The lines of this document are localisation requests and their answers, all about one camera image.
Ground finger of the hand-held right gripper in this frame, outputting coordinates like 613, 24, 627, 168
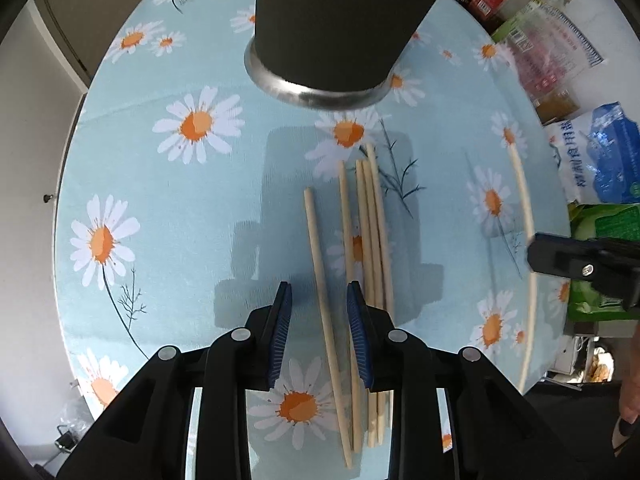
526, 232, 640, 308

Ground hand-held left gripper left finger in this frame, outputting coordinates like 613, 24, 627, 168
57, 281, 293, 480

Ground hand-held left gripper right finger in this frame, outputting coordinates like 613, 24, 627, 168
346, 280, 593, 480

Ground single wooden chopstick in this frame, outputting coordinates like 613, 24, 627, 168
303, 187, 353, 468

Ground pile of wooden chopsticks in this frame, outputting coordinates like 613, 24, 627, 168
339, 142, 396, 453

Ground black cylindrical utensil holder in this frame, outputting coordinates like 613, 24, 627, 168
243, 0, 463, 110

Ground green sugar bag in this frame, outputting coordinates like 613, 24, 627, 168
567, 202, 640, 323

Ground blue and white salt bag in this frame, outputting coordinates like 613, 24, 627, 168
545, 102, 640, 206

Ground brown powder bag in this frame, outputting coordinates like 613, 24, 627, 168
532, 89, 583, 126

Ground person's black pants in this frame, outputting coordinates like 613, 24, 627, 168
522, 380, 626, 480

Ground clear plastic bag red print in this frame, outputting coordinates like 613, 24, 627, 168
492, 7, 603, 106

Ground grey door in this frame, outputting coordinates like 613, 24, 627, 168
37, 0, 171, 93

